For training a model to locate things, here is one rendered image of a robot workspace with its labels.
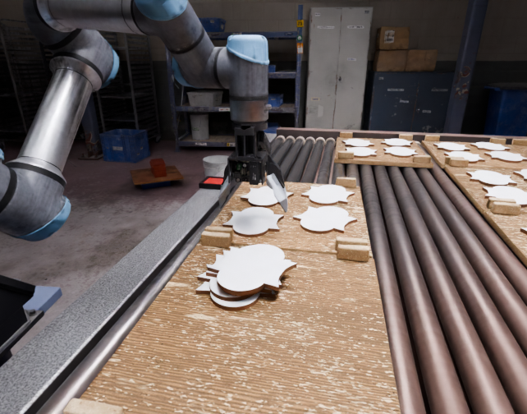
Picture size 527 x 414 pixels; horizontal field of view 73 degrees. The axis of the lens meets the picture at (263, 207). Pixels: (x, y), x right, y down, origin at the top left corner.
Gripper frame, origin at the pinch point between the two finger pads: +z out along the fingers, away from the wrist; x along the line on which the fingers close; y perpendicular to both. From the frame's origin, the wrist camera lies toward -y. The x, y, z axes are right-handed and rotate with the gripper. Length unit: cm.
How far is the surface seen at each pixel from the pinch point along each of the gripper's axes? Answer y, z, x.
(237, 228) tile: 5.5, 2.4, -2.5
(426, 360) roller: 33.2, 5.2, 30.4
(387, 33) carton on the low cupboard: -478, -52, 84
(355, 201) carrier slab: -17.4, 3.9, 23.6
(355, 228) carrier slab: -0.9, 3.5, 22.9
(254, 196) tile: -14.1, 2.9, -2.9
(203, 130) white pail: -439, 77, -169
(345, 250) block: 13.1, 1.0, 20.1
